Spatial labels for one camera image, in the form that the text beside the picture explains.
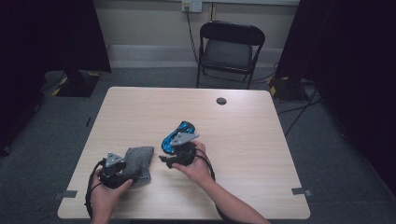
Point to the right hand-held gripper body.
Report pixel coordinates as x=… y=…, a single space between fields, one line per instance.
x=185 y=154

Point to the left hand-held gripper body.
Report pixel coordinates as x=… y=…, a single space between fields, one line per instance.
x=112 y=174

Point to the blue toy car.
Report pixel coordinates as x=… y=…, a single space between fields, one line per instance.
x=169 y=143

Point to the grey towel cloth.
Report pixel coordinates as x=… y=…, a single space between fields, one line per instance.
x=138 y=161

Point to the person's right hand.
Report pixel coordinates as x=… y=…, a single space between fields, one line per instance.
x=200 y=171

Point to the person's left hand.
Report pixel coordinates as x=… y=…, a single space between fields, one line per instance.
x=104 y=200

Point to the grey tape piece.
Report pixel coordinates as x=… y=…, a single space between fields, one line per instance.
x=67 y=194
x=301 y=191

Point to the small black floor item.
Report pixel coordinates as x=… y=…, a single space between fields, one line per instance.
x=89 y=121

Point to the black stand base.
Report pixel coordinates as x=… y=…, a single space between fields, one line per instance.
x=77 y=85
x=288 y=90

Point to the black folding chair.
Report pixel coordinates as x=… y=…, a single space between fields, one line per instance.
x=229 y=53

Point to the black curtain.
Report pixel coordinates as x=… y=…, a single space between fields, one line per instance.
x=46 y=46
x=351 y=62

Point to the white wall socket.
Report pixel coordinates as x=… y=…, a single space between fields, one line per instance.
x=192 y=5

